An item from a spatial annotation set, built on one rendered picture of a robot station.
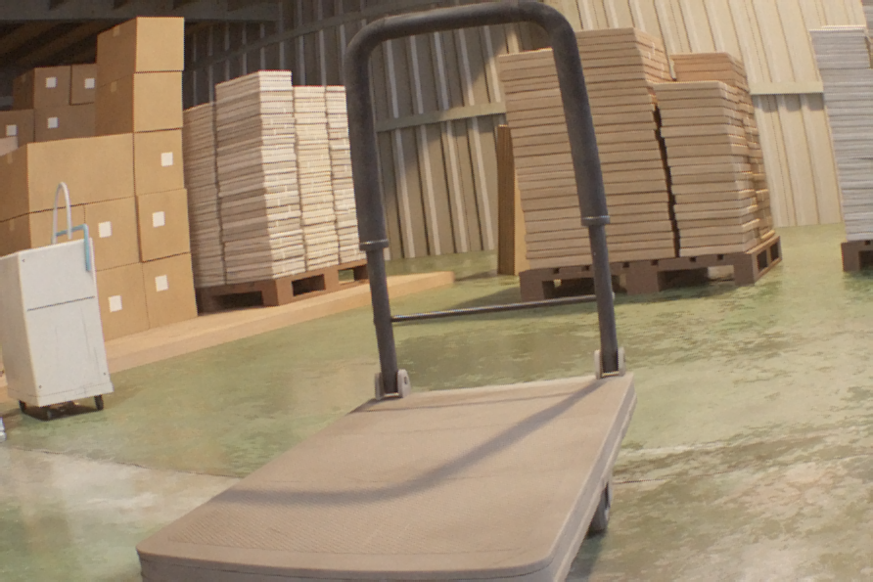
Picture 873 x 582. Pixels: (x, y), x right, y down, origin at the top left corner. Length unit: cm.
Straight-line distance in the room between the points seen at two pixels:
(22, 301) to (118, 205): 230
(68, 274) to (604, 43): 267
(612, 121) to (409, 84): 560
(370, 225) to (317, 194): 456
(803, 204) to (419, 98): 373
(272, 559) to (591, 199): 86
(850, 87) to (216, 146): 350
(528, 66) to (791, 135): 447
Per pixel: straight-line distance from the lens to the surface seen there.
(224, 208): 596
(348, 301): 575
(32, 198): 484
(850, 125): 476
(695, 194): 469
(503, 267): 664
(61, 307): 319
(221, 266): 598
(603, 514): 150
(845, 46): 479
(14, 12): 828
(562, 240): 489
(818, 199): 898
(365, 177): 165
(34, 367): 315
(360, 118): 166
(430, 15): 165
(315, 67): 1081
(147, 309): 547
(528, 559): 84
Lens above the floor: 47
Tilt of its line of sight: 5 degrees down
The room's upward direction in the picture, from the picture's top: 7 degrees counter-clockwise
